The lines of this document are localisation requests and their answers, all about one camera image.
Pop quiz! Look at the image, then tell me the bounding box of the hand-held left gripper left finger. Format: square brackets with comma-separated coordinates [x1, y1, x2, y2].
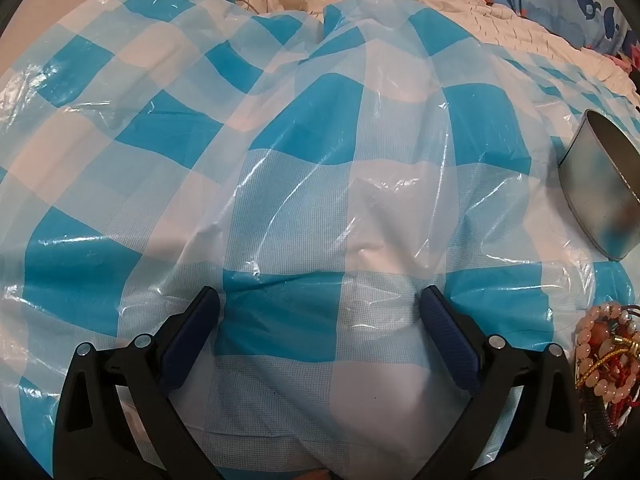
[52, 286, 226, 480]

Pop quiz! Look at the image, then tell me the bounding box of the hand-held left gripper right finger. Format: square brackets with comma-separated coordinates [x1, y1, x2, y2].
[410, 285, 586, 480]

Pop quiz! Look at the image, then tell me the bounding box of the round metal tin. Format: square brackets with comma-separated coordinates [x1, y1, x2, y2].
[558, 109, 640, 262]

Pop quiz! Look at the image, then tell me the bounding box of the blue checkered plastic sheet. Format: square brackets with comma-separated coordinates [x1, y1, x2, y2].
[0, 0, 640, 480]

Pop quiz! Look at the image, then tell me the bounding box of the white quilt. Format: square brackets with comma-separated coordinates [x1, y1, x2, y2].
[415, 0, 640, 106]

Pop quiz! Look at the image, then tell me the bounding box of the blue whale print curtain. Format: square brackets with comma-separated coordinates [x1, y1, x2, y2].
[480, 0, 640, 56]

